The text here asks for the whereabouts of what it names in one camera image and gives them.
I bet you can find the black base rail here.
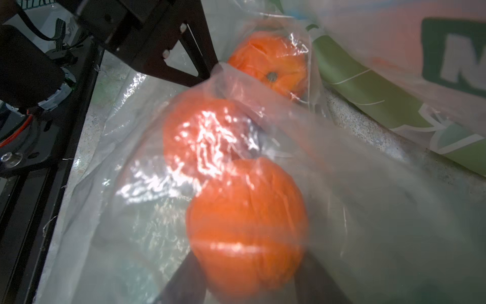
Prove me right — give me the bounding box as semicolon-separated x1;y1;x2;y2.
1;39;104;303

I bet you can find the orange in bag upper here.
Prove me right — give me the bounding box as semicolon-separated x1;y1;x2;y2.
162;95;259;183

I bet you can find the green printed zip-top bag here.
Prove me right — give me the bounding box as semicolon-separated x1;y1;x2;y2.
34;1;485;303

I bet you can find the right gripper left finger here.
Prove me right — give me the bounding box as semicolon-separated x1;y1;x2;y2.
153;251;207;304

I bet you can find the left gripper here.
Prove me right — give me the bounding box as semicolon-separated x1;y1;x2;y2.
59;1;218;87

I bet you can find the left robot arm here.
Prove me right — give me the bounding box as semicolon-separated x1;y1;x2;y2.
1;1;218;108

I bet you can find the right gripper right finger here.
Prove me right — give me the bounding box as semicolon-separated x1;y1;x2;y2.
294;252;352;304

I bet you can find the orange in bag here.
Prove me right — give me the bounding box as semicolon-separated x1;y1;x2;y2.
162;95;259;183
228;31;308;101

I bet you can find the orange in bag lower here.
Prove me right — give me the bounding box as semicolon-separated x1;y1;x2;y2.
228;31;308;101

